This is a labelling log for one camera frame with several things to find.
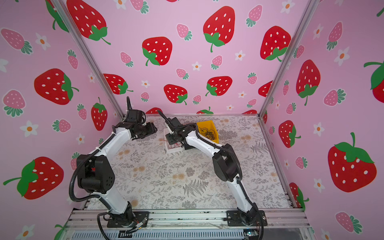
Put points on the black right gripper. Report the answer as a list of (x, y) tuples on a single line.
[(170, 138)]

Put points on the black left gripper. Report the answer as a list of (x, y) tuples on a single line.
[(151, 129)]

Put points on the white translucent storage bin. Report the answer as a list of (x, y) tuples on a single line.
[(170, 149)]

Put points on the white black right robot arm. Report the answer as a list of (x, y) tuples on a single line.
[(225, 162)]

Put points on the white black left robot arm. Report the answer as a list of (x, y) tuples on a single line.
[(94, 176)]

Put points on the yellow plastic storage bin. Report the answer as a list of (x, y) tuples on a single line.
[(209, 131)]

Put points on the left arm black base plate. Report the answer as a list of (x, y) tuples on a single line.
[(129, 220)]

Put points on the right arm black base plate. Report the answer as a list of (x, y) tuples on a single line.
[(238, 218)]

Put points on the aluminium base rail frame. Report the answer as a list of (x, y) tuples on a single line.
[(203, 224)]

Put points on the aluminium left corner post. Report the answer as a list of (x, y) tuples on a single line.
[(79, 40)]

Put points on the aluminium corner post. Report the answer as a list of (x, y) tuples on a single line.
[(79, 40), (296, 38)]

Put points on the aluminium right corner post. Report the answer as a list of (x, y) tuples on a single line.
[(296, 38)]

